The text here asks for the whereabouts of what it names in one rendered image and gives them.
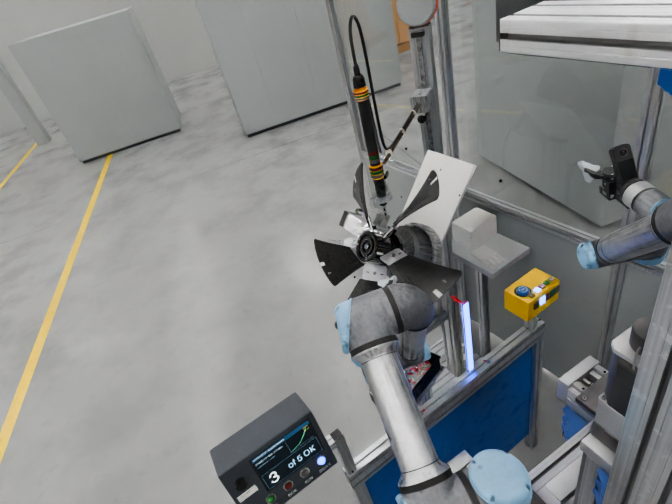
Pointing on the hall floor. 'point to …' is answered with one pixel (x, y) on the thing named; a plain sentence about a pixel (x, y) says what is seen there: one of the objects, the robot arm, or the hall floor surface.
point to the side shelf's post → (483, 313)
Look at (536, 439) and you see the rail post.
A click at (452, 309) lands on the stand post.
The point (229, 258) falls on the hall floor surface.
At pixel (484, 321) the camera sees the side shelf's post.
